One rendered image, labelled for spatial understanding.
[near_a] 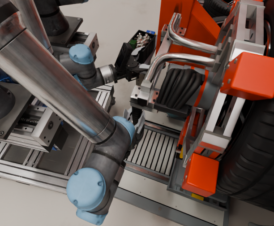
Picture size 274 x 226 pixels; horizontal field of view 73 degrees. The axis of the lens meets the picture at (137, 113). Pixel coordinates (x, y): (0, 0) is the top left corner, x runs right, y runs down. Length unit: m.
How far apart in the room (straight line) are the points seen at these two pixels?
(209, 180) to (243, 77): 0.28
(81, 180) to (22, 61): 0.23
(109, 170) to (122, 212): 0.98
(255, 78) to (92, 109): 0.31
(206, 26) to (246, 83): 0.78
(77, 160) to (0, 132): 0.61
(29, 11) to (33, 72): 0.35
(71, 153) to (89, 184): 0.93
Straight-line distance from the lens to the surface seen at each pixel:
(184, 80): 0.48
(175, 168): 1.31
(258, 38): 0.53
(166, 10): 1.10
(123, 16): 2.74
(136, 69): 0.79
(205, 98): 0.67
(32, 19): 0.67
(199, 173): 0.54
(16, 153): 1.48
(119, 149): 0.44
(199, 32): 1.15
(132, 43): 1.20
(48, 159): 1.37
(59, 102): 0.36
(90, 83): 0.76
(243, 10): 0.62
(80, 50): 0.69
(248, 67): 0.40
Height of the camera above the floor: 1.39
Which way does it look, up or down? 58 degrees down
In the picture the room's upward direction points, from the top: straight up
